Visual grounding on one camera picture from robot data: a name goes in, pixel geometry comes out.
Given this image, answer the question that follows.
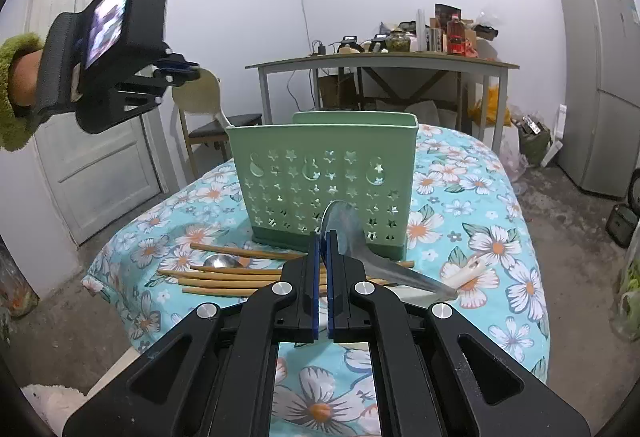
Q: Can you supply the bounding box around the large steel spoon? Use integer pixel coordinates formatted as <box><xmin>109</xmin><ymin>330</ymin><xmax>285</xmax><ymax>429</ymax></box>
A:
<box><xmin>321</xmin><ymin>200</ymin><xmax>456</xmax><ymax>301</ymax></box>

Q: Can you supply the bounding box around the bamboo chopstick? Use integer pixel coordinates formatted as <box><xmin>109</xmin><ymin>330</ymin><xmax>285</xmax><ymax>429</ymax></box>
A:
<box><xmin>178</xmin><ymin>278</ymin><xmax>272</xmax><ymax>290</ymax></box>
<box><xmin>156</xmin><ymin>270</ymin><xmax>281</xmax><ymax>282</ymax></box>
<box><xmin>181</xmin><ymin>287</ymin><xmax>257</xmax><ymax>297</ymax></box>
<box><xmin>190</xmin><ymin>243</ymin><xmax>305</xmax><ymax>261</ymax></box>
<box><xmin>191</xmin><ymin>266</ymin><xmax>282</xmax><ymax>277</ymax></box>

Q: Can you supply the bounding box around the small steel spoon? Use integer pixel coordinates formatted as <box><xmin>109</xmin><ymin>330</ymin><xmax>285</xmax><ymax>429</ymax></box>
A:
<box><xmin>204</xmin><ymin>254</ymin><xmax>243</xmax><ymax>269</ymax></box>

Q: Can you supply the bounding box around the person left hand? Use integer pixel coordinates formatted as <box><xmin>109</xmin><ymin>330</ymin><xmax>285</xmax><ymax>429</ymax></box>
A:
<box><xmin>8</xmin><ymin>50</ymin><xmax>42</xmax><ymax>108</ymax></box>

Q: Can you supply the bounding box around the green perforated utensil holder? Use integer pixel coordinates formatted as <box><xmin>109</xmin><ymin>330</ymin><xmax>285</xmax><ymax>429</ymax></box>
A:
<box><xmin>227</xmin><ymin>111</ymin><xmax>419</xmax><ymax>261</ymax></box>

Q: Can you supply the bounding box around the wooden chair black seat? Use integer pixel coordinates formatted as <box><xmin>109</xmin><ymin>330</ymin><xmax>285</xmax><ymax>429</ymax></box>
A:
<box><xmin>171</xmin><ymin>70</ymin><xmax>264</xmax><ymax>178</ymax></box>

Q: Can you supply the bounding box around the white panel door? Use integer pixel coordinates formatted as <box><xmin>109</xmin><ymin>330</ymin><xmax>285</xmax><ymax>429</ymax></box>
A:
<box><xmin>27</xmin><ymin>0</ymin><xmax>160</xmax><ymax>244</ymax></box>

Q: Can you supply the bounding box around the green cuffed left sleeve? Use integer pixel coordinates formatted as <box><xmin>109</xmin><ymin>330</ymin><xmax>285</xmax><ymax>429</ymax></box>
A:
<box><xmin>1</xmin><ymin>33</ymin><xmax>43</xmax><ymax>152</ymax></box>

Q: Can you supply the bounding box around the floral blue quilt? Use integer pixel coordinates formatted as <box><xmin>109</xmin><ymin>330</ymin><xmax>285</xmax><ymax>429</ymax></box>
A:
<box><xmin>80</xmin><ymin>121</ymin><xmax>551</xmax><ymax>437</ymax></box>

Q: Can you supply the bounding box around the grey wooden desk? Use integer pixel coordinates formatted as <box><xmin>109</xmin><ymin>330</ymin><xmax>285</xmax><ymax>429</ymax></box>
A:
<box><xmin>246</xmin><ymin>52</ymin><xmax>520</xmax><ymax>154</ymax></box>

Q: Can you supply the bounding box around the green glass jar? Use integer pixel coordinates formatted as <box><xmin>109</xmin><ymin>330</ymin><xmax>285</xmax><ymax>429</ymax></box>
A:
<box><xmin>385</xmin><ymin>28</ymin><xmax>411</xmax><ymax>52</ymax></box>

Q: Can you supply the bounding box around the yellow plastic bag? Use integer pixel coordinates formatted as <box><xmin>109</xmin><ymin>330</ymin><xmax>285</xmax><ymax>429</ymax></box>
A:
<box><xmin>470</xmin><ymin>85</ymin><xmax>512</xmax><ymax>127</ymax></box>

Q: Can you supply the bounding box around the red bottle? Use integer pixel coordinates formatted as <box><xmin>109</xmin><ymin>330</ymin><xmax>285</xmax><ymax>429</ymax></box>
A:
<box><xmin>447</xmin><ymin>14</ymin><xmax>465</xmax><ymax>56</ymax></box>

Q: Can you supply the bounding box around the silver refrigerator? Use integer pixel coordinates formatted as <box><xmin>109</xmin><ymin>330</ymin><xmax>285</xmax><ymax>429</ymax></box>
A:
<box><xmin>558</xmin><ymin>0</ymin><xmax>639</xmax><ymax>197</ymax></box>

